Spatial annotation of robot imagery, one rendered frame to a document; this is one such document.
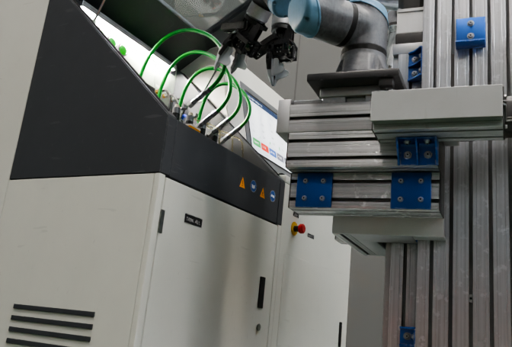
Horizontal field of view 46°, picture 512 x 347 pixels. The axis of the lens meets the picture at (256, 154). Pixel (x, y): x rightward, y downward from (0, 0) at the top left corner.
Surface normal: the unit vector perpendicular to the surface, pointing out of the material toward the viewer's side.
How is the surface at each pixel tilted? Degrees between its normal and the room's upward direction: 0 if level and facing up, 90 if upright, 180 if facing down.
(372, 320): 90
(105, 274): 90
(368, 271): 90
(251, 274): 90
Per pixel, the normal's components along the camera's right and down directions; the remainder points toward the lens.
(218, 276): 0.87, -0.05
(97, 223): -0.48, -0.29
